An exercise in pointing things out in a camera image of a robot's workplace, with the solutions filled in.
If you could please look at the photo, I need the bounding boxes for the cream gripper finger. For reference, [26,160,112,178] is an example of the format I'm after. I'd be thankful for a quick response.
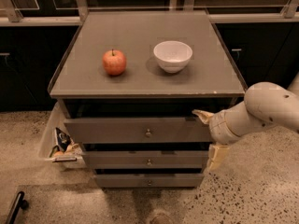
[192,109,214,125]
[206,144,230,171]

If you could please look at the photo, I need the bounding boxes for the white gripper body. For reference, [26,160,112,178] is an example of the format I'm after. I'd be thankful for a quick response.
[209,110,240,145]

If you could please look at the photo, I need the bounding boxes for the grey top drawer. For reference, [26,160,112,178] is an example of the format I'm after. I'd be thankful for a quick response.
[64,118,212,144]

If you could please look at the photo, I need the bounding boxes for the grey drawer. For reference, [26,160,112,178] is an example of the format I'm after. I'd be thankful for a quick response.
[64,118,212,144]
[82,150,207,169]
[94,174,204,188]

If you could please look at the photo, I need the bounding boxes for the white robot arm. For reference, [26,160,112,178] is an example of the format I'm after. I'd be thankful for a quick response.
[192,74,299,171]

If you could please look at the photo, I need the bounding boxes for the grey middle drawer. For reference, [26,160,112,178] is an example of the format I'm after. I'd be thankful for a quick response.
[82,150,207,169]

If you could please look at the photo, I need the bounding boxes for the grey drawer cabinet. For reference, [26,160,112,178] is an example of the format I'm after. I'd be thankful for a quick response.
[50,11,247,178]

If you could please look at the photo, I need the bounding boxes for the grey bottom drawer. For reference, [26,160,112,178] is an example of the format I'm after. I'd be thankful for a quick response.
[94,174,204,188]

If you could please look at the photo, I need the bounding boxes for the white ceramic bowl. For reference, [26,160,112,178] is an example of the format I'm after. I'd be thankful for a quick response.
[153,41,192,74]

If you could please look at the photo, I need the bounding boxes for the red apple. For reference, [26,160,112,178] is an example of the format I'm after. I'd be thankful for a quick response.
[102,49,126,76]

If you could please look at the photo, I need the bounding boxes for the translucent plastic bin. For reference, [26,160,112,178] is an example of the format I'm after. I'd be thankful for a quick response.
[38,103,86,170]

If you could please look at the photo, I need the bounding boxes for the dark snack bag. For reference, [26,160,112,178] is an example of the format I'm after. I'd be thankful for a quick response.
[55,128,71,152]

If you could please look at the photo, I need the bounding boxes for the dark wall cabinets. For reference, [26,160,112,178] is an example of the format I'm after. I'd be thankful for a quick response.
[0,22,299,112]

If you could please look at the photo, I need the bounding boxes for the metal window frame rail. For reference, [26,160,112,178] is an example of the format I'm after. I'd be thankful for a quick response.
[1,0,299,26]

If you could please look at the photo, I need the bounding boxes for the black handle bar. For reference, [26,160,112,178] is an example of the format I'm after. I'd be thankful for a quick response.
[5,191,29,224]

